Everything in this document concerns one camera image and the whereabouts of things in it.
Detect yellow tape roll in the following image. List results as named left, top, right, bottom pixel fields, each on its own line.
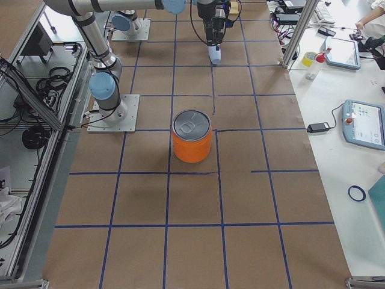
left=301, top=51, right=316, bottom=67

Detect far teach pendant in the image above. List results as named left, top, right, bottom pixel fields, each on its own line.
left=323, top=36, right=361, bottom=70

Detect near teach pendant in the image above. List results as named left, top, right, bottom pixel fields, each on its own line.
left=342, top=99, right=384, bottom=151

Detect black power brick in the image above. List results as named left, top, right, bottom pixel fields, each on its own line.
left=306, top=122, right=335, bottom=134

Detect wooden cup stand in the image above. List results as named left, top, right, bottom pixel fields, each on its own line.
left=229, top=0, right=242, bottom=16

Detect aluminium frame post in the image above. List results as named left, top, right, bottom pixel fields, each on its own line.
left=281, top=0, right=318, bottom=69

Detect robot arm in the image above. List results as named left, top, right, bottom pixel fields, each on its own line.
left=45, top=1, right=187, bottom=128
left=189, top=1, right=231, bottom=55

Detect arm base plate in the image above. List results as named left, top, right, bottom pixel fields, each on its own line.
left=87, top=94, right=140, bottom=133
left=112, top=16, right=151, bottom=42

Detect orange tin can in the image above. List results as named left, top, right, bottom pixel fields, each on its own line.
left=172, top=109, right=212, bottom=163

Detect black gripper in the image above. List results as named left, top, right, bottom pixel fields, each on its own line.
left=203, top=16, right=226, bottom=51

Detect teach pendant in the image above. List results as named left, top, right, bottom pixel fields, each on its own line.
left=342, top=99, right=384, bottom=151
left=323, top=36, right=361, bottom=70

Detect white plastic cup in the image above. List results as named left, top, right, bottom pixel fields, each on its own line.
left=208, top=44, right=221, bottom=65

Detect blue tape ring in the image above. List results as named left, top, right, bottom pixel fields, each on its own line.
left=348, top=185, right=367, bottom=202

